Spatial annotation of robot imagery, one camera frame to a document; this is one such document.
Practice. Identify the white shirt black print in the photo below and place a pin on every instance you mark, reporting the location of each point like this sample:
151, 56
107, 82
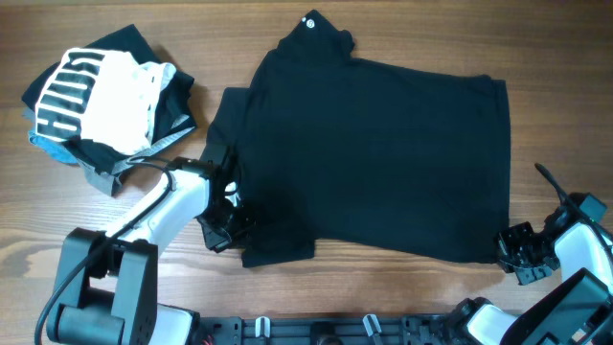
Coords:
105, 96

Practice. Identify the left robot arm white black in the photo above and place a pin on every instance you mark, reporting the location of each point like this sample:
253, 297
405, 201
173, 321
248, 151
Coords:
106, 288

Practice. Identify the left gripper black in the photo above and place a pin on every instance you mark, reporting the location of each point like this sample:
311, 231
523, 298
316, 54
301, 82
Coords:
241, 235

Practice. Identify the folded grey garment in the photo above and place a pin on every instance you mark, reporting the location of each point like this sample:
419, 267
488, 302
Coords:
104, 167

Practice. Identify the black t-shirt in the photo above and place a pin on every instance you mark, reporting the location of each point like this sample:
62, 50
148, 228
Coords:
332, 146

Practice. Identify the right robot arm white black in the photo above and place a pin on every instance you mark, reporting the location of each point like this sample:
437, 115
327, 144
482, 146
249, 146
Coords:
578, 311

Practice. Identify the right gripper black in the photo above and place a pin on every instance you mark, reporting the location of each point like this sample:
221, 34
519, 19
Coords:
503, 243

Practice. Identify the folded blue garment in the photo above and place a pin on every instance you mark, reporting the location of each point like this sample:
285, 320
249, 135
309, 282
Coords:
55, 150

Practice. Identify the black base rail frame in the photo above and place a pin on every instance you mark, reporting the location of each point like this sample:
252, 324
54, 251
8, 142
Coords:
411, 329

